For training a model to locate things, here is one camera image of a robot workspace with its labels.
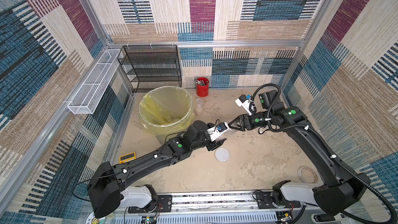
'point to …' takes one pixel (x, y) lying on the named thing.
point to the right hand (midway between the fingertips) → (235, 126)
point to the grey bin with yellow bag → (166, 112)
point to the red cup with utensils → (202, 87)
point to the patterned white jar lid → (222, 154)
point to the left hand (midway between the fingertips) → (222, 132)
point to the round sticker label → (102, 220)
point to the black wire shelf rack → (149, 66)
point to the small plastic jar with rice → (198, 109)
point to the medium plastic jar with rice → (228, 131)
